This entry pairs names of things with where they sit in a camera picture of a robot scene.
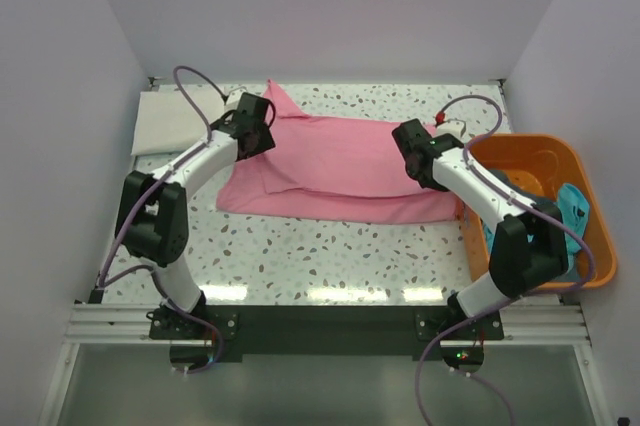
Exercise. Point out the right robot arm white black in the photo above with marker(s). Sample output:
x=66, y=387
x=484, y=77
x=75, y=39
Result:
x=529, y=246

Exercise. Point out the folded white t shirt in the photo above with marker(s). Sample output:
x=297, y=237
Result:
x=166, y=122

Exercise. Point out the grey t shirt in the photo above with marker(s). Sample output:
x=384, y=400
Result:
x=572, y=274

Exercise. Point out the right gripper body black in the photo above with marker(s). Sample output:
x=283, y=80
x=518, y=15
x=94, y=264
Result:
x=424, y=180

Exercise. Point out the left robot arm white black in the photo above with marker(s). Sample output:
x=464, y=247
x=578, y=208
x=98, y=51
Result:
x=153, y=217

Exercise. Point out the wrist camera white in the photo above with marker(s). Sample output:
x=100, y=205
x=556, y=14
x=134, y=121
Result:
x=454, y=127
x=233, y=99

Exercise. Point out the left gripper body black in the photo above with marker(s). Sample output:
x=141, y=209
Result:
x=264, y=141

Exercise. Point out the turquoise t shirt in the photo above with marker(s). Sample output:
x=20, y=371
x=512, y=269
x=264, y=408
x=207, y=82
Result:
x=575, y=210

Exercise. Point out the pink t shirt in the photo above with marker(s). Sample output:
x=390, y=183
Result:
x=330, y=168

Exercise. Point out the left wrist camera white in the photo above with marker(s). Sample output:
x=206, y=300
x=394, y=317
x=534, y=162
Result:
x=233, y=99

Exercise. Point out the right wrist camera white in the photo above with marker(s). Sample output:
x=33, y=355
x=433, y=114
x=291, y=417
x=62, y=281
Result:
x=454, y=127

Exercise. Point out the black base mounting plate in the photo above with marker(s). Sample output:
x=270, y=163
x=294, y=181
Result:
x=230, y=333

